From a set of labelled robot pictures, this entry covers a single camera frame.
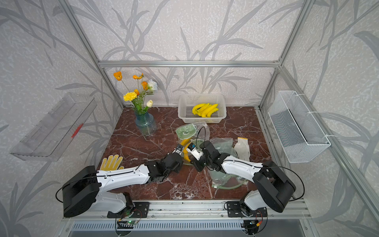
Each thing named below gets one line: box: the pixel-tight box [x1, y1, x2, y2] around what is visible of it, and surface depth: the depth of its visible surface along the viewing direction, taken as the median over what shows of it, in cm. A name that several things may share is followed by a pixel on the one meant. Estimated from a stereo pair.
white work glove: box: [233, 137, 251, 162], surface depth 98 cm
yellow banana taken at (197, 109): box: [191, 103, 207, 116], surface depth 120 cm
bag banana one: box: [205, 107, 220, 118], surface depth 117 cm
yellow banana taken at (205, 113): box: [200, 103, 219, 118], surface depth 116 cm
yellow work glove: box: [99, 154, 125, 171], surface depth 93 cm
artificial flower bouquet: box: [113, 71, 158, 116], surface depth 93 cm
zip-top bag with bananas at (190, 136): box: [175, 122, 210, 166], surface depth 95 cm
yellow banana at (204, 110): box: [199, 103, 210, 118], surface depth 117 cm
